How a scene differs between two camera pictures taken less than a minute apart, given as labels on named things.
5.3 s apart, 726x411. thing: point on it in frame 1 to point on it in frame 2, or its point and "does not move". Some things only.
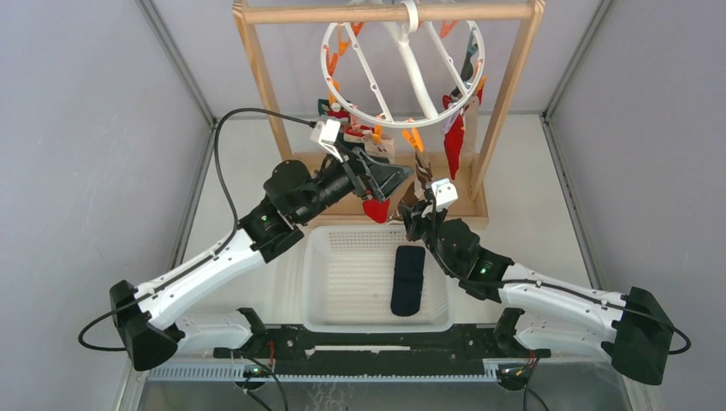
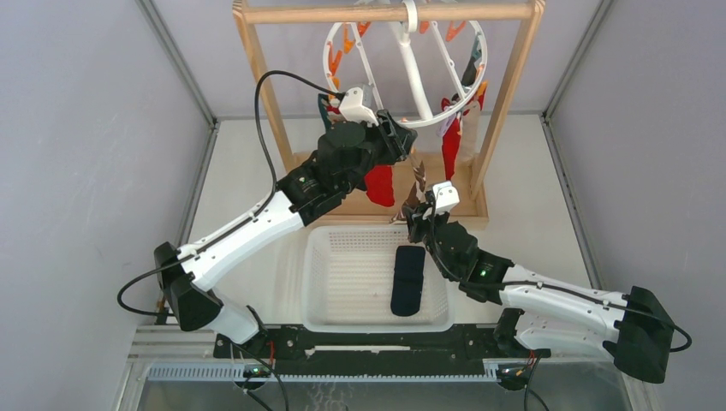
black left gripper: (378, 181) to (400, 139)
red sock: (454, 139) does not move
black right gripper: (417, 217) does not move
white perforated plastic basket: (348, 276) does not move
